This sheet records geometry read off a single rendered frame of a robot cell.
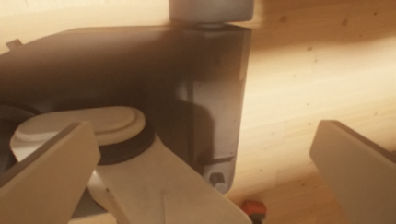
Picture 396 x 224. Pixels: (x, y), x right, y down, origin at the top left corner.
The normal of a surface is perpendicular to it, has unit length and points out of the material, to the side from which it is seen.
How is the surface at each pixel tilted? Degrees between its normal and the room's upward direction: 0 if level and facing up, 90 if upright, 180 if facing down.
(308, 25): 0
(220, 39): 0
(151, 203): 90
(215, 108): 0
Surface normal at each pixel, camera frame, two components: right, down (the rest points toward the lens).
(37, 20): 0.22, 0.47
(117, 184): 0.00, -0.88
